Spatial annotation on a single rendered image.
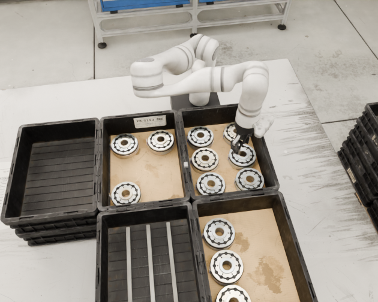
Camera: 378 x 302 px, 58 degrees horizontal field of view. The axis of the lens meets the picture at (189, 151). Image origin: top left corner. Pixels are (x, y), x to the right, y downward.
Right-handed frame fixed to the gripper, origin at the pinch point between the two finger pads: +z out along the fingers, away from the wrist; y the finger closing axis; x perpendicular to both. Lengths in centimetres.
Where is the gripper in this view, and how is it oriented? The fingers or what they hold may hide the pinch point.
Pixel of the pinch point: (241, 145)
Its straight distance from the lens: 120.6
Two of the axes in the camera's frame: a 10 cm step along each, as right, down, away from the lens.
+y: -6.0, 6.5, -4.5
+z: 0.0, 5.7, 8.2
